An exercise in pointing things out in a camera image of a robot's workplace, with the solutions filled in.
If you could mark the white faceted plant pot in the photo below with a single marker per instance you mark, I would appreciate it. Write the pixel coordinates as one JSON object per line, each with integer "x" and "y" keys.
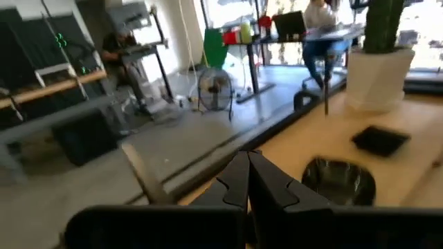
{"x": 377, "y": 79}

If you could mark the background wooden workbench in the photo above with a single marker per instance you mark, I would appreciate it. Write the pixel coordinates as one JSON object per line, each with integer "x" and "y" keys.
{"x": 52, "y": 88}

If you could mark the black bin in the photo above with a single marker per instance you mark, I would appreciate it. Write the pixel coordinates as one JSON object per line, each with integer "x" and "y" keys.
{"x": 424, "y": 83}

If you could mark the black laptop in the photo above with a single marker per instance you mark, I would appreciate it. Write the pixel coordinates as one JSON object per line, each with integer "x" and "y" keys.
{"x": 289, "y": 26}

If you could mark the red box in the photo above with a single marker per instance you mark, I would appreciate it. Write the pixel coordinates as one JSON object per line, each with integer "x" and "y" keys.
{"x": 231, "y": 38}

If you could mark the wooden shelf with black frame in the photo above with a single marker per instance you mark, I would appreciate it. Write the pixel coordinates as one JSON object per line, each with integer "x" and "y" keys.
{"x": 311, "y": 145}

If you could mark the dark partition panels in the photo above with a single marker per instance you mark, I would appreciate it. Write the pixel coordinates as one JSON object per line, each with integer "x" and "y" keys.
{"x": 31, "y": 45}

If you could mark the green bag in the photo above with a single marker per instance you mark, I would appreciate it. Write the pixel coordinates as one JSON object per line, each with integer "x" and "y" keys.
{"x": 214, "y": 48}

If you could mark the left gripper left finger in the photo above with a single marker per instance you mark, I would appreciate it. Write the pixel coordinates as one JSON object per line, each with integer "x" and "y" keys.
{"x": 235, "y": 186}

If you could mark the dark office desk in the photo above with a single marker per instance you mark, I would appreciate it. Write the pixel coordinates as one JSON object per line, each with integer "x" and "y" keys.
{"x": 254, "y": 69}

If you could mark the yellow-green bottle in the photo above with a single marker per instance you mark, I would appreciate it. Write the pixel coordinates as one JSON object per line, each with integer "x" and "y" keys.
{"x": 245, "y": 32}

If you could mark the black leaf-shaped mini plate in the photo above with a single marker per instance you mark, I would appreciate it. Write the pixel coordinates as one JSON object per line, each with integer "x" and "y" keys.
{"x": 339, "y": 183}

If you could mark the black box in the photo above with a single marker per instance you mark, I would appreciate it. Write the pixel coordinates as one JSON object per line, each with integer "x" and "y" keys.
{"x": 84, "y": 138}

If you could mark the monitor on stand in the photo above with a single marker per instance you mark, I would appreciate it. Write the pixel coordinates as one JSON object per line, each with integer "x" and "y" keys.
{"x": 129, "y": 17}

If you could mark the person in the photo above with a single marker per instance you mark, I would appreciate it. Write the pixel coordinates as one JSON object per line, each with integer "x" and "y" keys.
{"x": 318, "y": 17}
{"x": 117, "y": 48}

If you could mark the black square tray stack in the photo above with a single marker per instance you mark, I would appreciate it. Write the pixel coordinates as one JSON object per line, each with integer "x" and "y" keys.
{"x": 380, "y": 141}

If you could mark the floor fan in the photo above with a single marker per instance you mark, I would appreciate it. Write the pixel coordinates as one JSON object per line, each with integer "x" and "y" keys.
{"x": 214, "y": 90}

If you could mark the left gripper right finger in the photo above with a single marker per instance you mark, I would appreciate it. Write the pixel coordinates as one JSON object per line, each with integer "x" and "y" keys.
{"x": 270, "y": 186}

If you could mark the red mug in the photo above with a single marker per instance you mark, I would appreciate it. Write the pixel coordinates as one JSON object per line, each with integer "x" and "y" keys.
{"x": 264, "y": 21}

